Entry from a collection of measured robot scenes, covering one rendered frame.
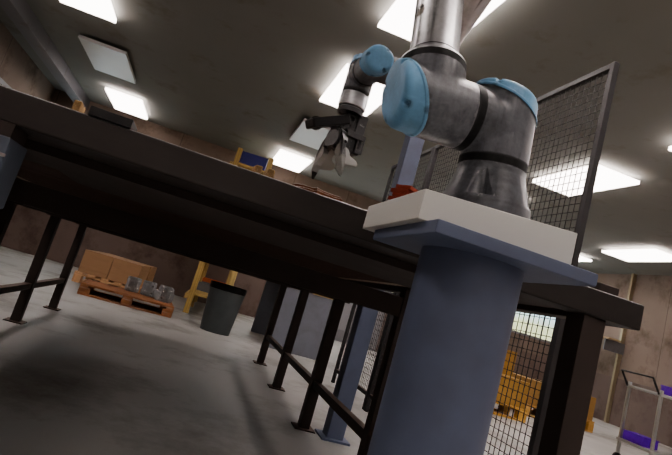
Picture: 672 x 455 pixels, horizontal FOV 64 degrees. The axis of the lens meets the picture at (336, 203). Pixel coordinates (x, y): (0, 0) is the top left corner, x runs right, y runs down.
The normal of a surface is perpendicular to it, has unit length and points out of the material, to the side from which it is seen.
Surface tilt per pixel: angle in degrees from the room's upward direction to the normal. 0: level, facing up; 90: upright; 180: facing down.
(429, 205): 90
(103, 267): 90
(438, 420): 90
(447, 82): 77
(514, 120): 90
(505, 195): 73
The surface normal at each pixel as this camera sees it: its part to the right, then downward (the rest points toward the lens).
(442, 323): -0.40, -0.29
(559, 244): 0.25, -0.11
